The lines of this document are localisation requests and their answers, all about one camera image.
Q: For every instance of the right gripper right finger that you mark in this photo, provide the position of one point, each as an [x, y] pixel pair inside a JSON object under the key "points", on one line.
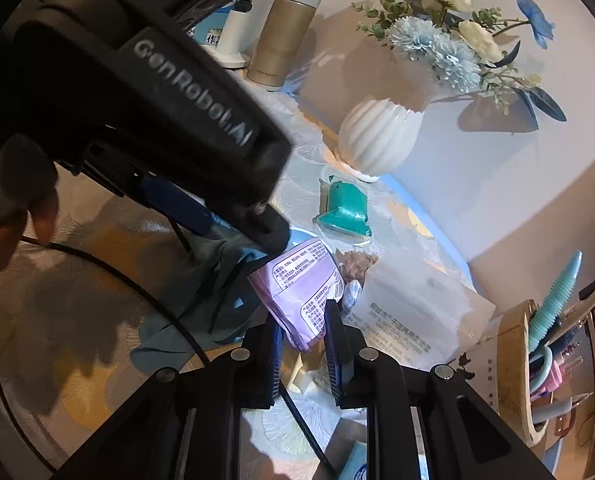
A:
{"points": [[342, 344]]}

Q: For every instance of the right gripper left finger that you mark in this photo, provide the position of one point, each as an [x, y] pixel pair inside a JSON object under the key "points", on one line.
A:
{"points": [[268, 364]]}

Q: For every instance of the purple pad pack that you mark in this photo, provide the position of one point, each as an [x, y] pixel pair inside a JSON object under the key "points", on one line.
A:
{"points": [[295, 288]]}

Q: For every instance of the plaid bow plush keychain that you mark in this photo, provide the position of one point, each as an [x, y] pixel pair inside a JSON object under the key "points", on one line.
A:
{"points": [[353, 267]]}

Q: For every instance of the teal drawstring pouch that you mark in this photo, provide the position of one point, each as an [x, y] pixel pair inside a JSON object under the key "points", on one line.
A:
{"points": [[210, 296]]}

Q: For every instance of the person's left hand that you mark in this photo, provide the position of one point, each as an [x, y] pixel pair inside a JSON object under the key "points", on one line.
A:
{"points": [[12, 219]]}

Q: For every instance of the clear plastic bag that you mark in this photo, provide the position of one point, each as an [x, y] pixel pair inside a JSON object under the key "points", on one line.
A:
{"points": [[416, 314]]}

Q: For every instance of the white desk lamp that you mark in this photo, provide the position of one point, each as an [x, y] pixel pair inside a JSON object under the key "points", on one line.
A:
{"points": [[229, 50]]}

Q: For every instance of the teal paper object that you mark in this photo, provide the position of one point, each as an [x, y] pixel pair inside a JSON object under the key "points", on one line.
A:
{"points": [[344, 207]]}

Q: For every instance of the wooden pen holder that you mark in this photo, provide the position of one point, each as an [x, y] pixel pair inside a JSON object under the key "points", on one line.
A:
{"points": [[499, 369]]}

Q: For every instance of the gold thermos bottle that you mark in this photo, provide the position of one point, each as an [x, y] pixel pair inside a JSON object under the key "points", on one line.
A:
{"points": [[283, 32]]}

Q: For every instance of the teal ribbed pen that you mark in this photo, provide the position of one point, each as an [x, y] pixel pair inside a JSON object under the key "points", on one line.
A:
{"points": [[557, 297]]}

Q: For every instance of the pink pen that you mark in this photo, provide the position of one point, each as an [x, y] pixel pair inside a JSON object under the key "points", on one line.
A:
{"points": [[559, 374]]}

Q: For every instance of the patterned table mat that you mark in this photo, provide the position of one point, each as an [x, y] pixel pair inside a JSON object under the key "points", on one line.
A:
{"points": [[75, 341]]}

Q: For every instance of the white ribbed vase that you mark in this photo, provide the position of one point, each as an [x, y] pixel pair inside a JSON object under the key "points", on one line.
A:
{"points": [[376, 136]]}

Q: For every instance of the artificial flower bouquet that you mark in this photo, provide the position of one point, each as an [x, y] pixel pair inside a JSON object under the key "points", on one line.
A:
{"points": [[459, 45]]}

